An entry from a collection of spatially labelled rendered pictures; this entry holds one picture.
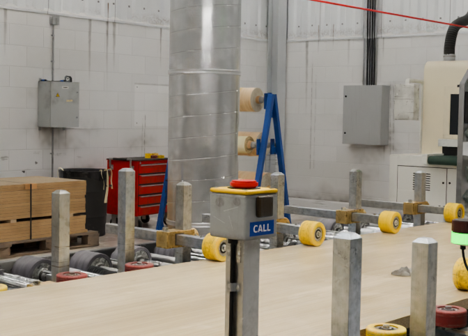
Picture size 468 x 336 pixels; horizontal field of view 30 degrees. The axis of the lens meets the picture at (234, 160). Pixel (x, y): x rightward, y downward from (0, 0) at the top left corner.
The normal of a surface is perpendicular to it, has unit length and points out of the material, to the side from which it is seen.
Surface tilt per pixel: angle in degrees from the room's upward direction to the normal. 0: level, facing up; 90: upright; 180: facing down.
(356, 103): 90
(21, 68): 90
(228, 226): 90
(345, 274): 90
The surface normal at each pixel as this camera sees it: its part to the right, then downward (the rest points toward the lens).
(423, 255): -0.68, 0.03
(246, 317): 0.73, 0.05
